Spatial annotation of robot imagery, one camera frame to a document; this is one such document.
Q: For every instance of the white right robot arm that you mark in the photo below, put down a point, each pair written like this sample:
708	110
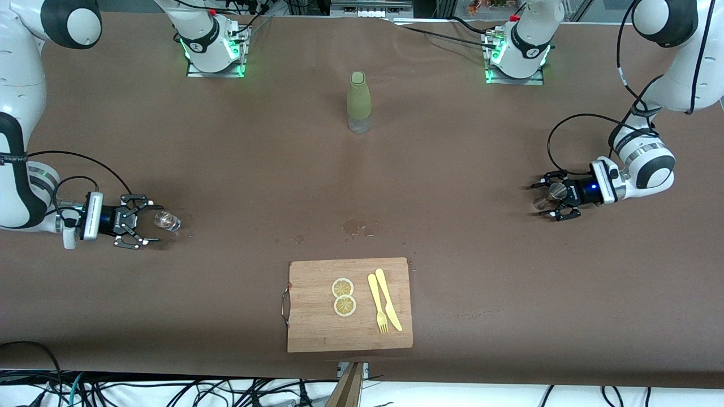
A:
22	68

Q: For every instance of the yellow plastic knife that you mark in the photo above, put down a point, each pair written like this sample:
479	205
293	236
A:
387	299

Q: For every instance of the metal stand bracket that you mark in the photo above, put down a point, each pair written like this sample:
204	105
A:
341	370

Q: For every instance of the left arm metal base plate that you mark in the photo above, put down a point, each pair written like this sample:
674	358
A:
515	82

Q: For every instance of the steel double jigger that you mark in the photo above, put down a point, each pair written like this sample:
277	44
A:
557	191

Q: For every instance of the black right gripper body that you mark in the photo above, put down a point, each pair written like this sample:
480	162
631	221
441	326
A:
107	217

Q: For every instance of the camera stand post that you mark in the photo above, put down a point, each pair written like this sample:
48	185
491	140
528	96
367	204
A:
348	393

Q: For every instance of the large liquid puddle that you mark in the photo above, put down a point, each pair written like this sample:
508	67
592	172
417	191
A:
353	227

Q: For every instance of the lemon slice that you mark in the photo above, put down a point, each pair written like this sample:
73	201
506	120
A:
343	288
345	307

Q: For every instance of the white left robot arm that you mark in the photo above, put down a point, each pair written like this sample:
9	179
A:
684	85

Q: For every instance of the orange background object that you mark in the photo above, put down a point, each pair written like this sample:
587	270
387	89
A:
486	7

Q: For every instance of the clear glass measuring cup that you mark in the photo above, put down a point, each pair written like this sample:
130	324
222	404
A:
168	221

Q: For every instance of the yellow plastic fork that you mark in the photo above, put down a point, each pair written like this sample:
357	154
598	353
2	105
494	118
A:
374	294

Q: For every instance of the glass bottle with green sleeve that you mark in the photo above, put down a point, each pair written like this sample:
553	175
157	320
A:
359	96

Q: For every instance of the brown table cover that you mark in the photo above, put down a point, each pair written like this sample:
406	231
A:
169	311

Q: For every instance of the grey metal box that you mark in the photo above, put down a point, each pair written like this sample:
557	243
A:
367	10

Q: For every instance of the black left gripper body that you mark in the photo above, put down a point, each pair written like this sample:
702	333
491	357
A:
578	194

